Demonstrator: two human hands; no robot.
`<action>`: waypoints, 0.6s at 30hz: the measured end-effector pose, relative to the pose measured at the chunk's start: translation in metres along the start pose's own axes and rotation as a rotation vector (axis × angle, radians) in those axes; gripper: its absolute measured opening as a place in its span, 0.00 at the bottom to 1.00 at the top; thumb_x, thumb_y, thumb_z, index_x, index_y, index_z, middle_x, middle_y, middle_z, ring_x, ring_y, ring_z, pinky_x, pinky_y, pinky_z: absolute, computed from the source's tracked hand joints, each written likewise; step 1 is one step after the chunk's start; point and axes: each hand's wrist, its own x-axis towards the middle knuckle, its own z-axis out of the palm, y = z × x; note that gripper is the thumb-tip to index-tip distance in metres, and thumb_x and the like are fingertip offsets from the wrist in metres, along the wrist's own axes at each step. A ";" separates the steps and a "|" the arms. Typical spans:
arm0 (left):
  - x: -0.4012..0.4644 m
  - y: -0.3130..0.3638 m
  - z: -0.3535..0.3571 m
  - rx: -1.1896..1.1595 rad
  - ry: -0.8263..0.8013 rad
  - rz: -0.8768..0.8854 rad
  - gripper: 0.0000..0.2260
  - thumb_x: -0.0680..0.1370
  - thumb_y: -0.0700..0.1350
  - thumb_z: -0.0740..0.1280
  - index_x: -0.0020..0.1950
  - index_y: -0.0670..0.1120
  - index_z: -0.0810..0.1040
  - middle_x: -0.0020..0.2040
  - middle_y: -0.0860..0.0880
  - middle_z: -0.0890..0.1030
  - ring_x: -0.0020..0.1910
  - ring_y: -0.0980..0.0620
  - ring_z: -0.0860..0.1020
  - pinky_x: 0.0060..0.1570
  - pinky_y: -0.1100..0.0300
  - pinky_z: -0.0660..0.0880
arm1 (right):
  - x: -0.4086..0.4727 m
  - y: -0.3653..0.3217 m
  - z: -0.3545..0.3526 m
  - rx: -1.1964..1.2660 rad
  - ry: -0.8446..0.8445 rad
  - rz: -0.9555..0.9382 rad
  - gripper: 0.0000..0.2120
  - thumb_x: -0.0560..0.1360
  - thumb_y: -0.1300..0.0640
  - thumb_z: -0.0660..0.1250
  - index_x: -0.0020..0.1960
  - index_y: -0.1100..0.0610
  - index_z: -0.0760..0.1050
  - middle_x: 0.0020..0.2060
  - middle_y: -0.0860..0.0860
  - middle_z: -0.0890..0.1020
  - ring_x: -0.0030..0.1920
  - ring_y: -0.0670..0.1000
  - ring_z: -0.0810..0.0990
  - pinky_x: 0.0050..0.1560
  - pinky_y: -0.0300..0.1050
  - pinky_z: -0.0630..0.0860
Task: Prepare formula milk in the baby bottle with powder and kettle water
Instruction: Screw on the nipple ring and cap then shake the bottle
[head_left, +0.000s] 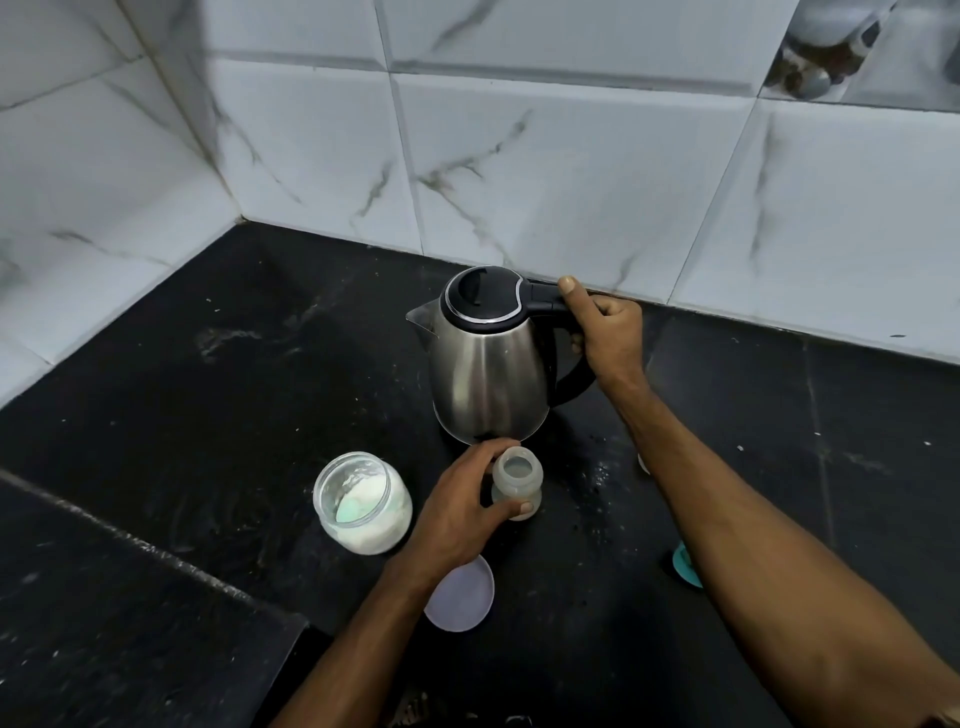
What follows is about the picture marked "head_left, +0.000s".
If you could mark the person's left hand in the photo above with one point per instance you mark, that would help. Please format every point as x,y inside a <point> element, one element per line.
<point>450,525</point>

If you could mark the person's right hand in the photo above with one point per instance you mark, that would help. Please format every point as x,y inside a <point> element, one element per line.
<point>611,337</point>

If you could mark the white jar lid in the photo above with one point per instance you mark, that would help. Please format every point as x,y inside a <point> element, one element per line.
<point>461,596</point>

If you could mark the glass jar of white powder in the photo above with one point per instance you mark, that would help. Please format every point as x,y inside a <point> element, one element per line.
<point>375,525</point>

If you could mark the clear baby bottle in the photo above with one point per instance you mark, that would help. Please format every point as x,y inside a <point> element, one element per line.
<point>517,480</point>

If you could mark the small teal measuring scoop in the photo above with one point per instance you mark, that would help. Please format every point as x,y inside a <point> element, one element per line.
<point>356,508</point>

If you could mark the steel electric kettle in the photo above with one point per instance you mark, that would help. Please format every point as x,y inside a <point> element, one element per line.
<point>487,367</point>

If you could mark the person's left forearm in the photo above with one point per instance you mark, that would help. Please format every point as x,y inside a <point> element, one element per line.
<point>345,660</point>

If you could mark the person's right forearm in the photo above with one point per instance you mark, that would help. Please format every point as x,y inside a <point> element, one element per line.
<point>780,570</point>

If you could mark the leaf patterned shorts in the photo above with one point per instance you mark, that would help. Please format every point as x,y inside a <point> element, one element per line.
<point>409,709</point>

